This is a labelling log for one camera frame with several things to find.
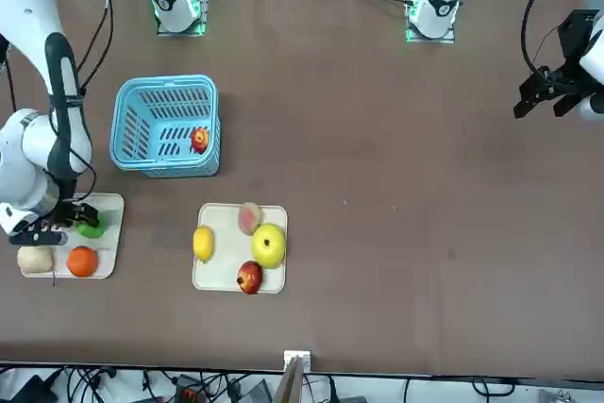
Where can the yellow lemon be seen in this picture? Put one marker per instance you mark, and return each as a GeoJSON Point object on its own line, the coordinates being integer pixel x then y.
{"type": "Point", "coordinates": [204, 243]}

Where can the black red electronic device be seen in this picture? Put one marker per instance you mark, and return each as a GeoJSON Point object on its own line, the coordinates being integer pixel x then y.
{"type": "Point", "coordinates": [186, 393]}

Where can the pale rectangular plastic tray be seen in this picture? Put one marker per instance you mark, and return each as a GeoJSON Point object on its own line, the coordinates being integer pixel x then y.
{"type": "Point", "coordinates": [226, 271]}
{"type": "Point", "coordinates": [108, 252]}

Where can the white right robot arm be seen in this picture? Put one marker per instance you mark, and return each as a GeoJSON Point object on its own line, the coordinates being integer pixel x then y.
{"type": "Point", "coordinates": [28, 6]}

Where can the pink peach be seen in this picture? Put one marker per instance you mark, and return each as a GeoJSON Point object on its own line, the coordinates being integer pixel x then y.
{"type": "Point", "coordinates": [248, 219]}

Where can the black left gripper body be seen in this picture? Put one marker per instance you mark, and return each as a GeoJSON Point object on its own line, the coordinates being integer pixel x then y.
{"type": "Point", "coordinates": [578, 35]}

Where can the small red yellow apple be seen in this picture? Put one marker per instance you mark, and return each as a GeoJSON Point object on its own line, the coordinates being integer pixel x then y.
{"type": "Point", "coordinates": [200, 139]}

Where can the pale pear with stem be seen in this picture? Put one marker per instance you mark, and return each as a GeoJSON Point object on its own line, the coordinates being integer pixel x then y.
{"type": "Point", "coordinates": [35, 260]}

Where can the white post base bracket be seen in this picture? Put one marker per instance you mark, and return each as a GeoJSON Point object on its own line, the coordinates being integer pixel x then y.
{"type": "Point", "coordinates": [289, 355]}

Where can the light blue slotted plastic basket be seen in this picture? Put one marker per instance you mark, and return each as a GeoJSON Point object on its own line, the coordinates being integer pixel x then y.
{"type": "Point", "coordinates": [165, 80]}

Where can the orange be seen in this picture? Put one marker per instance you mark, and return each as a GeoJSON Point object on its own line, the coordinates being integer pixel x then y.
{"type": "Point", "coordinates": [82, 261]}

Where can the green apple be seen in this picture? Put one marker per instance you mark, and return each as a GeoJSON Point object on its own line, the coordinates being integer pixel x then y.
{"type": "Point", "coordinates": [94, 231]}

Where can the aluminium profile post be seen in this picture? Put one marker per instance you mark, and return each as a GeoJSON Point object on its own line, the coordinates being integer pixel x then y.
{"type": "Point", "coordinates": [290, 384]}

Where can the large yellow-green apple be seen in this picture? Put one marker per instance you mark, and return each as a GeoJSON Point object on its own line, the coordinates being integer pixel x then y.
{"type": "Point", "coordinates": [269, 246]}

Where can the large red apple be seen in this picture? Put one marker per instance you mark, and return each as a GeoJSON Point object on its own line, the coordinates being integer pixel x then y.
{"type": "Point", "coordinates": [250, 278]}

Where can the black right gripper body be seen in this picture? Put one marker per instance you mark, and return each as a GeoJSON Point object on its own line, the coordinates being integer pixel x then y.
{"type": "Point", "coordinates": [61, 212]}

